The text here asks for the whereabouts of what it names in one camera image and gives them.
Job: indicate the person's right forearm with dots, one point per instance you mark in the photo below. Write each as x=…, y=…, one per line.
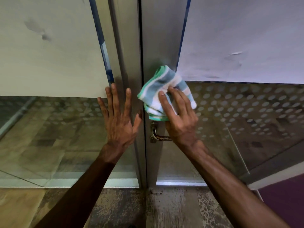
x=232, y=189

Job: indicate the person's left little finger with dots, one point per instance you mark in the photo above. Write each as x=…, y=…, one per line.
x=102, y=108

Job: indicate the person's left thumb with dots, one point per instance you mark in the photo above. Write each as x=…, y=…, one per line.
x=138, y=121

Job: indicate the person's left forearm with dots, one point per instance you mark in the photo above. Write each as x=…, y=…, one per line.
x=78, y=194

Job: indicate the purple floor mat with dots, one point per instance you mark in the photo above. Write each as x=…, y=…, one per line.
x=285, y=199

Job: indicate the person's left hand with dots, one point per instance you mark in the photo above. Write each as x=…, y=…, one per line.
x=118, y=130

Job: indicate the aluminium framed glass door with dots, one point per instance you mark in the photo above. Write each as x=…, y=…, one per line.
x=237, y=116
x=71, y=140

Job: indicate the green blue striped cloth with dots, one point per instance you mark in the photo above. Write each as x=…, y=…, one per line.
x=156, y=87

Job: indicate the person's left middle finger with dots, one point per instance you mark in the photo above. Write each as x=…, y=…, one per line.
x=115, y=98

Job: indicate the person's right hand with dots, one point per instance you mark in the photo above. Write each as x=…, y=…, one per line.
x=181, y=125

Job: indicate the person's right thumb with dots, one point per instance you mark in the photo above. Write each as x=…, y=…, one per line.
x=166, y=104

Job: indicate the white paper sheet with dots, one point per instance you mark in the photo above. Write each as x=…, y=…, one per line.
x=52, y=49
x=242, y=37

